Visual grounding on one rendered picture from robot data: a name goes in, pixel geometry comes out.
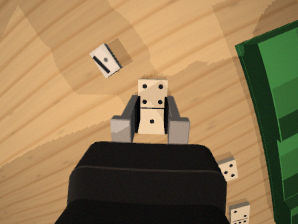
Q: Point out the green three-compartment bin rack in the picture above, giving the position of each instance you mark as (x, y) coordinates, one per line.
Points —
(278, 60)

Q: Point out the cream domino tile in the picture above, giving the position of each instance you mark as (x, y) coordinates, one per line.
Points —
(239, 213)
(152, 92)
(229, 168)

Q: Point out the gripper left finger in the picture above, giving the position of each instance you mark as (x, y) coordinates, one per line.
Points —
(124, 126)

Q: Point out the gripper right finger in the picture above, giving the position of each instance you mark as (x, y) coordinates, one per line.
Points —
(177, 128)

